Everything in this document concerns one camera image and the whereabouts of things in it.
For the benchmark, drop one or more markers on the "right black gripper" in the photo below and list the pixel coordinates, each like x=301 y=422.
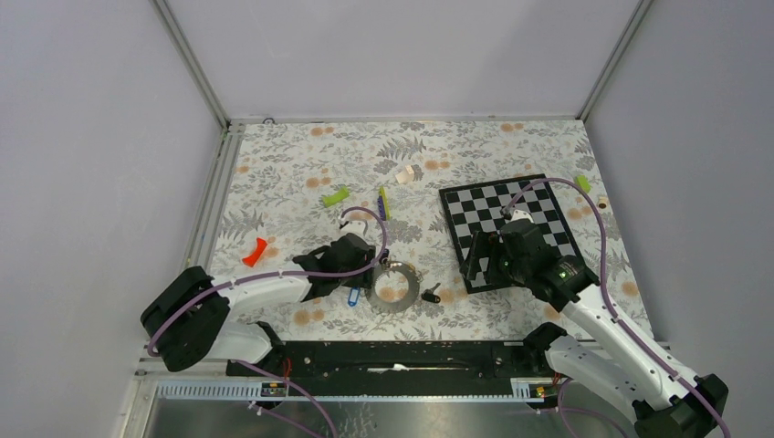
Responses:
x=488 y=245

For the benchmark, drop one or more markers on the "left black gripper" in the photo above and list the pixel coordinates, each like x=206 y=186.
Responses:
x=361 y=281

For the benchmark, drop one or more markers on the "small keys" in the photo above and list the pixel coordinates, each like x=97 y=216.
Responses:
x=388 y=262

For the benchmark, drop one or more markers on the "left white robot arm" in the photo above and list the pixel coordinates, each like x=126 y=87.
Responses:
x=195 y=317

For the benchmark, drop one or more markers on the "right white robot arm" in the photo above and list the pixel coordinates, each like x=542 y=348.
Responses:
x=656 y=392

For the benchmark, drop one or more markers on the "blue key tag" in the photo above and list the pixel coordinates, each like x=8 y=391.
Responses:
x=353 y=297

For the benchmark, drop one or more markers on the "green curved block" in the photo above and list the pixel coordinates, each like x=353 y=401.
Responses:
x=335 y=198

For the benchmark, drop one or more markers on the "purple yellow toy brick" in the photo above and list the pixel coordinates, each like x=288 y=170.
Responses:
x=383 y=205

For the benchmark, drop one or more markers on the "small beige wooden block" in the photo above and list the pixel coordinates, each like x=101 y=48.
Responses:
x=406 y=175

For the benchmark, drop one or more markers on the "small green block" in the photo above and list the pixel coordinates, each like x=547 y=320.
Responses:
x=583 y=182

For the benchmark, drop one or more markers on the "red curved block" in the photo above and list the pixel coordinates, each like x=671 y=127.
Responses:
x=252 y=259

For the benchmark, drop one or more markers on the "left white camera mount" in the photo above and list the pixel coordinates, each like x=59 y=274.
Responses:
x=355 y=227

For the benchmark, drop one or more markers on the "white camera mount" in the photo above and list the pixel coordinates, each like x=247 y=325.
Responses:
x=515 y=214
x=355 y=227

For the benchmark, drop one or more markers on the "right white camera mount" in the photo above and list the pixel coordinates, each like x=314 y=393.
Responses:
x=515 y=214

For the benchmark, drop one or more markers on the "white slotted cable duct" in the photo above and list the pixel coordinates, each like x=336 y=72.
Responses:
x=376 y=387

